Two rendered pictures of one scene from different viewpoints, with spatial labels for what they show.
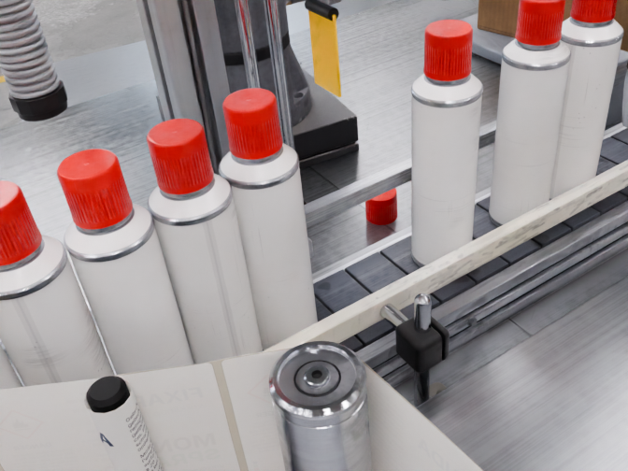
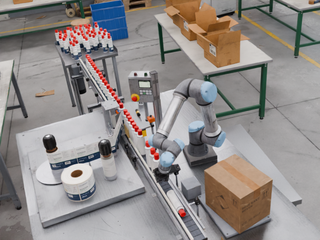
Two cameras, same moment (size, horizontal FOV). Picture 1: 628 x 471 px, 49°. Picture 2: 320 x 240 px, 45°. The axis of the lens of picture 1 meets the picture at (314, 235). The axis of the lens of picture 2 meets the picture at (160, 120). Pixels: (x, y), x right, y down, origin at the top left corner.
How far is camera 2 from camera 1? 2.69 m
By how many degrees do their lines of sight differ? 78
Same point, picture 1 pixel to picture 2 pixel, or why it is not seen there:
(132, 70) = (235, 139)
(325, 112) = (193, 158)
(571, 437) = (122, 169)
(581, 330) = (134, 173)
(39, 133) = not seen: hidden behind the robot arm
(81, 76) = (235, 133)
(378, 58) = not seen: hidden behind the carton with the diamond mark
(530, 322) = (144, 177)
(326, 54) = (144, 133)
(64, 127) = not seen: hidden behind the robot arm
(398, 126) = (197, 172)
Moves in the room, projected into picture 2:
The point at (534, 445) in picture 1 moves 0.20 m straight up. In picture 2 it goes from (122, 167) to (118, 144)
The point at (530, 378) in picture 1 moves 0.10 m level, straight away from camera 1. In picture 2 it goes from (129, 168) to (141, 172)
